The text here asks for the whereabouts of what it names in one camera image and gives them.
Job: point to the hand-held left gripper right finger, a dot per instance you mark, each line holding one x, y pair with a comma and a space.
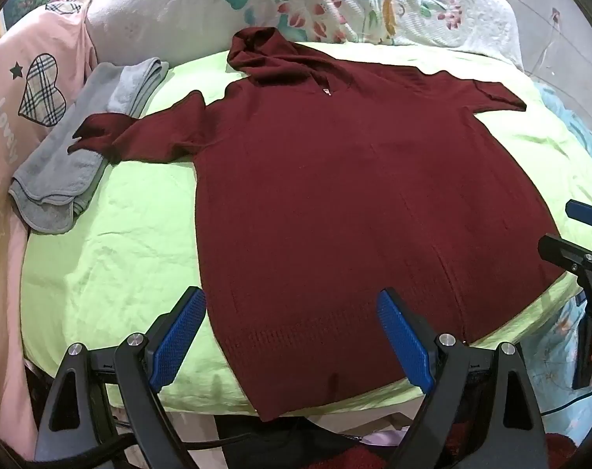
403, 342

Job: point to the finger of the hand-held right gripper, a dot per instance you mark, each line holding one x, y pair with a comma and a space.
584, 212
564, 251

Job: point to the dark red cloth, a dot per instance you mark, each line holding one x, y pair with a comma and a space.
569, 449

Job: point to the maroon hooded sweater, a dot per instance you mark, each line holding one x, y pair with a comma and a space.
325, 180

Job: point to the pink blanket with plaid hearts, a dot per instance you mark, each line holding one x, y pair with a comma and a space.
12, 83

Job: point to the white floral quilt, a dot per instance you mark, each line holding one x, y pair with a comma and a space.
374, 5

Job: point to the light blue printed sheet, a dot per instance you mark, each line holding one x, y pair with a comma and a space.
550, 376

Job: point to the light green bedsheet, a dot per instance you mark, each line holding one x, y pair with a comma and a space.
129, 234

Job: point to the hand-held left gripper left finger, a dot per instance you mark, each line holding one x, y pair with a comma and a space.
178, 337

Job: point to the grey folded towel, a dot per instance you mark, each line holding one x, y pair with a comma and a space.
56, 180

